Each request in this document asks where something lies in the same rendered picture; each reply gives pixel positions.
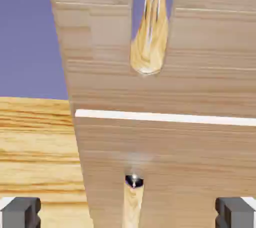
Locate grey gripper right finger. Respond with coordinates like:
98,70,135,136
215,196,256,228

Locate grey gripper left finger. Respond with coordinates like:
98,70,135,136
0,196,42,228

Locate light wood cabinet door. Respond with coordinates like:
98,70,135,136
73,116,256,228
45,0,256,119

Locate light wood cabinet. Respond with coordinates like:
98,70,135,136
45,0,256,228

